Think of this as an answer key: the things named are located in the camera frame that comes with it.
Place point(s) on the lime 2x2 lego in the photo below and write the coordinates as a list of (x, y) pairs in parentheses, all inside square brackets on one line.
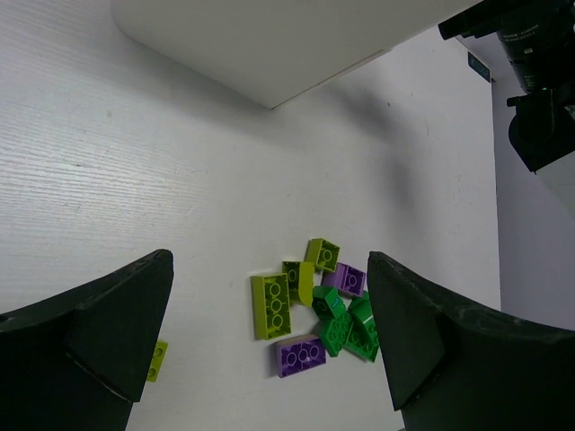
[(323, 254)]

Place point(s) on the green 2x2 lego brick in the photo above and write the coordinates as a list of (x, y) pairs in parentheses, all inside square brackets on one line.
[(334, 333)]

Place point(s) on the lime 2x2 lego brick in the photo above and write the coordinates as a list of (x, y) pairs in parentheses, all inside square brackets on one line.
[(158, 356)]

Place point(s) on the purple 2x3 lego brick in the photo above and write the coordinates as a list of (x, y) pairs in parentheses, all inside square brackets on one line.
[(298, 354)]

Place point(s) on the small green lego brick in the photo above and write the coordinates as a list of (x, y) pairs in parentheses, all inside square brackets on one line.
[(327, 303)]

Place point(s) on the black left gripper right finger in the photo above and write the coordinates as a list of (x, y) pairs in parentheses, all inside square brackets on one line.
[(454, 364)]

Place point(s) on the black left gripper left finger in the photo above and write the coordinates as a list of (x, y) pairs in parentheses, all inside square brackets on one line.
[(79, 360)]

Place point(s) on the lime curved lego brick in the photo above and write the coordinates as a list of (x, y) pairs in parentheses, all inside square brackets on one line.
[(300, 279)]

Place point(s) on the purple 2x2 lego brick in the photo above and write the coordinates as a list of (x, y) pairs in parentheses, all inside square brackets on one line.
[(347, 279)]

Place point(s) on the white drawer cabinet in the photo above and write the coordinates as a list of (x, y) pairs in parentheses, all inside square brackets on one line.
[(273, 51)]

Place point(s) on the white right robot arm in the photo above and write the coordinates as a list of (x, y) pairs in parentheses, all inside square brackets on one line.
[(538, 38)]

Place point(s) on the green 2x3 lego plate brick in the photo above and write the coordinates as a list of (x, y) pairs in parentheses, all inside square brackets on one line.
[(362, 338)]

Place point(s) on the lime 2x3 lego brick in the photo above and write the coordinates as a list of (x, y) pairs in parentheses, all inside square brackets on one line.
[(271, 306)]

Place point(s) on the blue label sticker right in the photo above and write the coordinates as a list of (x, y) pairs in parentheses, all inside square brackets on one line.
[(478, 66)]

